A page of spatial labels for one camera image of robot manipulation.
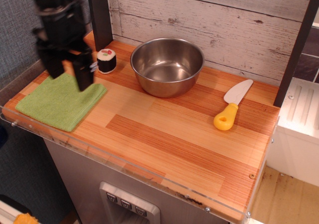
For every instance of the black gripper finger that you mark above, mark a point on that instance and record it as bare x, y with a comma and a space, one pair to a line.
52, 63
83, 71

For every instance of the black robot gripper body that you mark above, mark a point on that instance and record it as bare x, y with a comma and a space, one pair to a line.
63, 28

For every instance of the green towel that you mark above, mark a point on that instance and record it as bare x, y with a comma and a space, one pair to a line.
59, 103

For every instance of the stainless steel bowl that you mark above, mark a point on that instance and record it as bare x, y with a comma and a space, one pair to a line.
167, 67

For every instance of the yellow handled toy knife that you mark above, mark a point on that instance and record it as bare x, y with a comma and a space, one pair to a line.
225, 120

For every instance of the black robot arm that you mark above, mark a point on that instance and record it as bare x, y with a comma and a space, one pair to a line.
62, 38

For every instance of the toy sushi roll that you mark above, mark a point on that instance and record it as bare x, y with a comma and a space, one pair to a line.
106, 60

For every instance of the clear acrylic table edge guard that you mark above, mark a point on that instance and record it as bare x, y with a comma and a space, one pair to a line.
176, 149

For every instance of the silver toy fridge cabinet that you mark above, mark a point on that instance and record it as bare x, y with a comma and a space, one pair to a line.
82, 176

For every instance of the silver dispenser button panel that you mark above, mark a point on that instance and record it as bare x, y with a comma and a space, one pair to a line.
124, 208

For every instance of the orange object bottom left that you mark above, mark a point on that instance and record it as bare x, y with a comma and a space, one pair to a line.
25, 219

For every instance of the white toy sink unit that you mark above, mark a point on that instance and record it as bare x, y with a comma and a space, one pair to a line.
294, 149

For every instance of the dark right shelf post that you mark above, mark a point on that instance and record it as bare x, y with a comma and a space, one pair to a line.
296, 51

